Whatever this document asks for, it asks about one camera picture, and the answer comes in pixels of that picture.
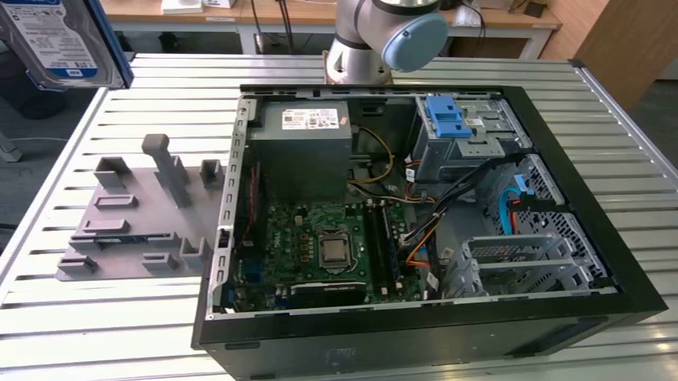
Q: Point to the black graphics card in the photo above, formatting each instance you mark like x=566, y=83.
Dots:
x=328, y=295

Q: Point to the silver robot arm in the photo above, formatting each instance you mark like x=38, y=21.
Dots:
x=360, y=63

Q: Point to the wooden cabinet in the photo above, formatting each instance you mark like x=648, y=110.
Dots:
x=624, y=39

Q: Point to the wooden desk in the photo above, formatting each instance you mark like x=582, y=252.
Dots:
x=158, y=18

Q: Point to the RAM stick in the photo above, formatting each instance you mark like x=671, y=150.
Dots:
x=392, y=258
x=121, y=239

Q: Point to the green motherboard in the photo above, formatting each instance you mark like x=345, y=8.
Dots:
x=339, y=216

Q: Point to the large white box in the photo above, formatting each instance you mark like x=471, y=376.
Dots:
x=183, y=8

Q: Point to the CPU socket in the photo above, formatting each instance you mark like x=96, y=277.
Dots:
x=335, y=231

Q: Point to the grey stand foot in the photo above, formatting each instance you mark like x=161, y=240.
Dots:
x=8, y=151

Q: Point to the hard disk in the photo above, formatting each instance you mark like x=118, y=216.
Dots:
x=46, y=35

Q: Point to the grey parts rack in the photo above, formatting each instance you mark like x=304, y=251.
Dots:
x=153, y=214

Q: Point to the grey metal drive cage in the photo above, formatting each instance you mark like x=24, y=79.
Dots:
x=439, y=158

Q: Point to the blue plastic drive latch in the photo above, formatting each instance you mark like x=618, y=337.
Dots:
x=447, y=127

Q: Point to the small white box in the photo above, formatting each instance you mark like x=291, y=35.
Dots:
x=219, y=4

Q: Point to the black mesh bin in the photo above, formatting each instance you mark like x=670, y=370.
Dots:
x=41, y=107

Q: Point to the grey disk bay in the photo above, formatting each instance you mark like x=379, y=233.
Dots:
x=465, y=278

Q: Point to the dark box on desk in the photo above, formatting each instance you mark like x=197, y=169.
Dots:
x=532, y=10

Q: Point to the grey power supply unit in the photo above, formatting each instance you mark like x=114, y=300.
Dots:
x=301, y=166

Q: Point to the black open PC case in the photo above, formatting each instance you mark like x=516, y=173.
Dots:
x=371, y=345

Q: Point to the silver CPU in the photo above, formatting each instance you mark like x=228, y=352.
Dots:
x=333, y=250

